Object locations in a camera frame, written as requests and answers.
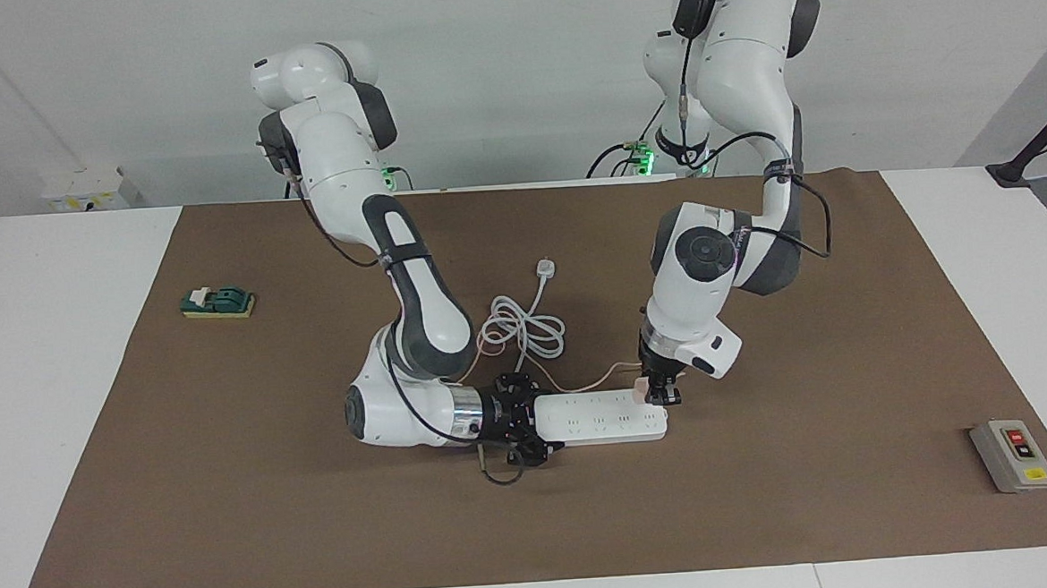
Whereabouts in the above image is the white power strip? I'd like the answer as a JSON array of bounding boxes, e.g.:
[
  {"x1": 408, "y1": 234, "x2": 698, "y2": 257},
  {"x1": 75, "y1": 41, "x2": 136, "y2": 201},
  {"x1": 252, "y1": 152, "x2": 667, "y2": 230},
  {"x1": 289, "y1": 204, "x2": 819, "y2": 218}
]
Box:
[{"x1": 532, "y1": 387, "x2": 670, "y2": 448}]

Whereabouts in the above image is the black stand with pole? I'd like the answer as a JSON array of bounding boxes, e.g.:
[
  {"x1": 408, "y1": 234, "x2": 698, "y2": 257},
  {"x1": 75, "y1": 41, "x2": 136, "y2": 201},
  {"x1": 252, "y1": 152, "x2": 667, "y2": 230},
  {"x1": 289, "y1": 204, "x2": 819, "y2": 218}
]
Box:
[{"x1": 983, "y1": 88, "x2": 1047, "y2": 190}]

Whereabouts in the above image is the white power strip cord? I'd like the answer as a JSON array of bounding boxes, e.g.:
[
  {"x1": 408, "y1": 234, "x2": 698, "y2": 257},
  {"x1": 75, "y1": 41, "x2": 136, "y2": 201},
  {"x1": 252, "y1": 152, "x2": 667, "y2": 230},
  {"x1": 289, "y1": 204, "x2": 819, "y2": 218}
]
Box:
[{"x1": 472, "y1": 256, "x2": 570, "y2": 378}]

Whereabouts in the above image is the brown paper mat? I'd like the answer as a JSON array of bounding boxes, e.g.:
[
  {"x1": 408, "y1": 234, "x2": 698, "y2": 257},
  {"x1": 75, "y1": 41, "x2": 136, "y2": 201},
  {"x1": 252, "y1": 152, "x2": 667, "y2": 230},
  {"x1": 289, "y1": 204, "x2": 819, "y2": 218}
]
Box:
[{"x1": 0, "y1": 158, "x2": 1047, "y2": 588}]

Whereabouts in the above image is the grey push button box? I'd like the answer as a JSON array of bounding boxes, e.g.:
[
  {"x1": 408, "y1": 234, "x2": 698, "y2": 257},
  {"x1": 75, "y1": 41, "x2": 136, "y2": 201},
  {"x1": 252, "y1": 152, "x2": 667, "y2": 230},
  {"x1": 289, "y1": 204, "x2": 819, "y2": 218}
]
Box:
[{"x1": 969, "y1": 417, "x2": 1047, "y2": 496}]

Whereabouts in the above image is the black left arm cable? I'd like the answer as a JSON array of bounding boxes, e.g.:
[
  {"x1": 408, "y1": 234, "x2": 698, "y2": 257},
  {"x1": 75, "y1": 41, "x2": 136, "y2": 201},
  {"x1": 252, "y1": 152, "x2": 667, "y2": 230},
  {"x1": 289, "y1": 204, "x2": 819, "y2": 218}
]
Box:
[{"x1": 671, "y1": 0, "x2": 836, "y2": 267}]

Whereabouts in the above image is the pink charging cable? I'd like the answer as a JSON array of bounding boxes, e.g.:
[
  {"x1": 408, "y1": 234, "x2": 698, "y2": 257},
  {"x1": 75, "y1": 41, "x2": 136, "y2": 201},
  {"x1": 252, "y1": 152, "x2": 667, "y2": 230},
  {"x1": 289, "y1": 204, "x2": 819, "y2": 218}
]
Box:
[{"x1": 454, "y1": 321, "x2": 693, "y2": 399}]

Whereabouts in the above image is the black left base cable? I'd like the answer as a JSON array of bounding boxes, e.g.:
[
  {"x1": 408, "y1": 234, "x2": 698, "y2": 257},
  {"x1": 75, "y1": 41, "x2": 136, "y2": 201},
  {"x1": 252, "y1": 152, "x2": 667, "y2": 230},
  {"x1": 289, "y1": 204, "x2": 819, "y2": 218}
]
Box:
[{"x1": 581, "y1": 98, "x2": 672, "y2": 181}]

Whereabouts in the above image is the green knife switch yellow base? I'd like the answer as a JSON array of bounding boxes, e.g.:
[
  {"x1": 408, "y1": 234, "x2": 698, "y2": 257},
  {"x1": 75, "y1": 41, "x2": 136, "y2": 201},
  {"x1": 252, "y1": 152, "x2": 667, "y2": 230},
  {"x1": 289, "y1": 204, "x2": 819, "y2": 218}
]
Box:
[{"x1": 180, "y1": 284, "x2": 258, "y2": 322}]

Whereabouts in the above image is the white box yellow label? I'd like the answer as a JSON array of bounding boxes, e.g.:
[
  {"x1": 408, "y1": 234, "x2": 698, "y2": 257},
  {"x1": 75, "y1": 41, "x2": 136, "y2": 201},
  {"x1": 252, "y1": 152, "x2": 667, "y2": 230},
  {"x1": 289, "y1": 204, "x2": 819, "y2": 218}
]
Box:
[{"x1": 40, "y1": 165, "x2": 130, "y2": 214}]

